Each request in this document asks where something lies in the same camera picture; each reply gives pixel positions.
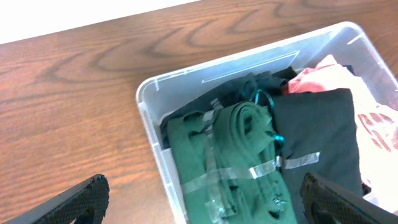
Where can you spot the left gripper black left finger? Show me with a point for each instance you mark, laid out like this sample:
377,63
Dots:
86,202

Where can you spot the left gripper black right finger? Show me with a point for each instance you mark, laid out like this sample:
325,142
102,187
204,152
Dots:
327,202

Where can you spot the clear plastic storage bin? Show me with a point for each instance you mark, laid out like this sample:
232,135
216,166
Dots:
161,95

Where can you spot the pink garment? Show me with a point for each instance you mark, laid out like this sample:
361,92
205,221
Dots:
376,127

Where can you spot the green garment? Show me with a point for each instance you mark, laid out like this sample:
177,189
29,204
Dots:
226,161

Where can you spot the black garment with tape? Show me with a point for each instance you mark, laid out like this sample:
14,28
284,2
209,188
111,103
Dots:
324,123

